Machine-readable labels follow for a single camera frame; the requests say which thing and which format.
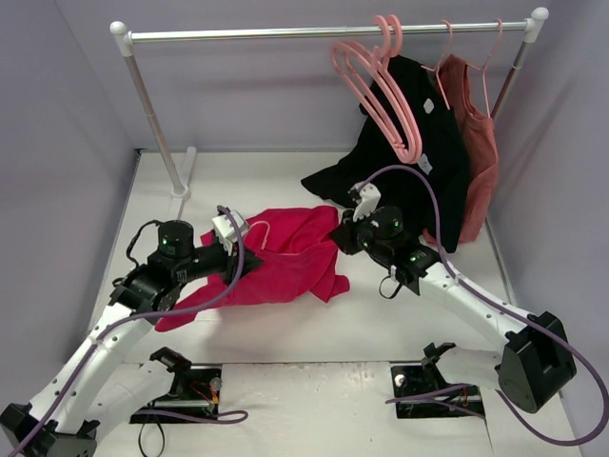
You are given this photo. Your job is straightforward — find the thick pink plastic hanger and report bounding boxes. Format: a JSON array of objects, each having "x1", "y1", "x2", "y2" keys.
[{"x1": 344, "y1": 13, "x2": 423, "y2": 163}]

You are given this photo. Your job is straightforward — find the pink hanger holding tank top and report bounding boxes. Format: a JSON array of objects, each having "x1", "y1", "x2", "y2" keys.
[{"x1": 464, "y1": 18, "x2": 504, "y2": 119}]

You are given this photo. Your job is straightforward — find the white metal clothes rack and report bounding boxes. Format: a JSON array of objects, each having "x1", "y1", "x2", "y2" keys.
[{"x1": 109, "y1": 7, "x2": 549, "y2": 218}]

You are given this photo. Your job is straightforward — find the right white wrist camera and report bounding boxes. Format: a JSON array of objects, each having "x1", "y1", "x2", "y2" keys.
[{"x1": 349, "y1": 182, "x2": 381, "y2": 222}]

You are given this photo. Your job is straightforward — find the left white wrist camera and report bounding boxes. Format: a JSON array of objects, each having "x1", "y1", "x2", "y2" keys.
[{"x1": 212, "y1": 206, "x2": 249, "y2": 254}]

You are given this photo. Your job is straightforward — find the black looped cable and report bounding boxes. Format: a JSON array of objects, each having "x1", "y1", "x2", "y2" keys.
[{"x1": 137, "y1": 408, "x2": 167, "y2": 456}]

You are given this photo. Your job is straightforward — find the pink hanger holding black shirt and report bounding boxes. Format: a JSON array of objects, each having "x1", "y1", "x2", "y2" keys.
[{"x1": 422, "y1": 19, "x2": 453, "y2": 110}]

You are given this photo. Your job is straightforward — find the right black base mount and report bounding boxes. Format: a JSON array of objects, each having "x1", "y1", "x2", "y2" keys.
[{"x1": 390, "y1": 343, "x2": 485, "y2": 420}]

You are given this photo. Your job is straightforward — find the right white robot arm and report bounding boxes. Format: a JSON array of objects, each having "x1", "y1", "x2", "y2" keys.
[{"x1": 329, "y1": 206, "x2": 577, "y2": 413}]

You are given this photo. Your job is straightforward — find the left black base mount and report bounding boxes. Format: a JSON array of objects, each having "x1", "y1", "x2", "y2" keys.
[{"x1": 128, "y1": 347, "x2": 222, "y2": 425}]

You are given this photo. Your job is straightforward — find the rust red tank top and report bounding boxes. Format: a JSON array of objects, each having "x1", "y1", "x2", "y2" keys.
[{"x1": 418, "y1": 54, "x2": 499, "y2": 252}]

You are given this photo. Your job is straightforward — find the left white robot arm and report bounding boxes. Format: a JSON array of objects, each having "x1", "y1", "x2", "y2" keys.
[{"x1": 1, "y1": 208, "x2": 262, "y2": 456}]

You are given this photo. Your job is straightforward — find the red t shirt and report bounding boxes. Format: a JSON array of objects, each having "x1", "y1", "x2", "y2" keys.
[{"x1": 155, "y1": 205, "x2": 351, "y2": 333}]

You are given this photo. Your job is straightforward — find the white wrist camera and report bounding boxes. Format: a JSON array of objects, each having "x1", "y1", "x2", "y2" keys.
[
  {"x1": 212, "y1": 206, "x2": 249, "y2": 254},
  {"x1": 349, "y1": 182, "x2": 381, "y2": 222}
]

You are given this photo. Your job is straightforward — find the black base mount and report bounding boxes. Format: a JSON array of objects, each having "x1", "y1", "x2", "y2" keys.
[
  {"x1": 390, "y1": 343, "x2": 485, "y2": 420},
  {"x1": 128, "y1": 347, "x2": 222, "y2": 425}
]

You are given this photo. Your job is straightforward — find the thin pink wire hanger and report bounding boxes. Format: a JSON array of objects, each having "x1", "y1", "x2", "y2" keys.
[{"x1": 245, "y1": 221, "x2": 270, "y2": 250}]

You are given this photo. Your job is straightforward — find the black t shirt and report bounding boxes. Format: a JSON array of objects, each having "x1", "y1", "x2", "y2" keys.
[{"x1": 301, "y1": 56, "x2": 470, "y2": 252}]

